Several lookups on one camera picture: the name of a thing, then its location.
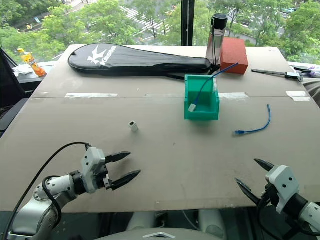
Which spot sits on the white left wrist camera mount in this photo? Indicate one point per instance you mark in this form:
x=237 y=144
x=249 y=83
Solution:
x=92 y=167

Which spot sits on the black purple small tool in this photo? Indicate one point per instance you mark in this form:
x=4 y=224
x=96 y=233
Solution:
x=306 y=68

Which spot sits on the clear tape strip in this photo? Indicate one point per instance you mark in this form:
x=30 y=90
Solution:
x=91 y=95
x=298 y=96
x=233 y=95

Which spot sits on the grey robot torso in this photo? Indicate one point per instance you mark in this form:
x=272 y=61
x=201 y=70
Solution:
x=160 y=225

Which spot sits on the black window frame post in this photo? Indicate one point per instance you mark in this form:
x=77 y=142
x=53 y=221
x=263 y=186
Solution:
x=188 y=22

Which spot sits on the black slim caliper tool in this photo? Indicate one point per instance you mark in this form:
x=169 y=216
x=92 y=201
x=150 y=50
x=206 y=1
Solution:
x=277 y=73

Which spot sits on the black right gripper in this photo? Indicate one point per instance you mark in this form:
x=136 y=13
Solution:
x=272 y=195

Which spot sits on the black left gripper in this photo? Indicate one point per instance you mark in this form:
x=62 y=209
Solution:
x=107 y=178

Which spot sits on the small white connector block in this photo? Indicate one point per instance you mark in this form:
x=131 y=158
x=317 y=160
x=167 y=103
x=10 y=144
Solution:
x=132 y=126

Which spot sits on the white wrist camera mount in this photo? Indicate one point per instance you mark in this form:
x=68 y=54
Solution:
x=92 y=167
x=283 y=183

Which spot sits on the green plastic open box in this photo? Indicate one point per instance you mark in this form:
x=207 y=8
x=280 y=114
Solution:
x=200 y=110

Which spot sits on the white crumpled tissue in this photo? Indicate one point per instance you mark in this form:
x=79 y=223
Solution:
x=22 y=71

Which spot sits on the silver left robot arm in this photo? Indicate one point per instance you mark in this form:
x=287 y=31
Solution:
x=52 y=191

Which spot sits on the red brick block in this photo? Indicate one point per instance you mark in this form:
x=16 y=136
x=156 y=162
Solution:
x=233 y=56

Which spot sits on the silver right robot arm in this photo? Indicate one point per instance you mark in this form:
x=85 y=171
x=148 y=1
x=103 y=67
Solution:
x=311 y=212

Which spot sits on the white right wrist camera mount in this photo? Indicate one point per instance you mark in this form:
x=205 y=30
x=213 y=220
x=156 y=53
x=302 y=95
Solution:
x=283 y=183

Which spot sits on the black side desk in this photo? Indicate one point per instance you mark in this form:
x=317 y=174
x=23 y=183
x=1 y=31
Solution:
x=12 y=92

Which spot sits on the black racket cover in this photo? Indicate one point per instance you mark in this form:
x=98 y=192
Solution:
x=130 y=61

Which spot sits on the orange soda bottle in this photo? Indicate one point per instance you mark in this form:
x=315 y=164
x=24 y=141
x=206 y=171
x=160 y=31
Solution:
x=33 y=63

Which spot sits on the clear bottle with black cap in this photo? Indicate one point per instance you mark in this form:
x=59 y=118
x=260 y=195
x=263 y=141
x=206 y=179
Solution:
x=217 y=41

